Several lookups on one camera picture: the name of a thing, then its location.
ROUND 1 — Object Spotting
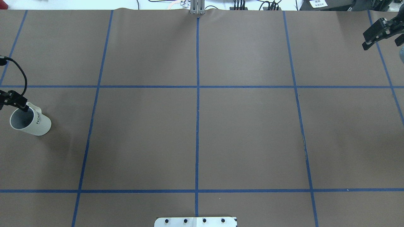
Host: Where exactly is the white ribbed plastic cup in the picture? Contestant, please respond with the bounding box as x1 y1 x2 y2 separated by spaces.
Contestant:
9 102 52 136

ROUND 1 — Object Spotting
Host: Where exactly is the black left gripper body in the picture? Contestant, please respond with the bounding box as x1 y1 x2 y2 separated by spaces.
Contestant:
0 90 19 110

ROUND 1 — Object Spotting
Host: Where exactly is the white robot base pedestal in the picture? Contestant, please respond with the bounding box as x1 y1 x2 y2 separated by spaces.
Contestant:
154 217 238 227

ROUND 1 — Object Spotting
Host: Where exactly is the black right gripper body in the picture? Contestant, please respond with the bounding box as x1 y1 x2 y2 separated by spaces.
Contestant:
381 5 404 46

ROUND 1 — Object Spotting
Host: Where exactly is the black braided left camera cable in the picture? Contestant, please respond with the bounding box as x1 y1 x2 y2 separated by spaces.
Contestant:
0 55 28 96

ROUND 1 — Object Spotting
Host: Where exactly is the aluminium frame post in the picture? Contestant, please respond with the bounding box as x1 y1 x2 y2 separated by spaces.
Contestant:
189 0 206 15

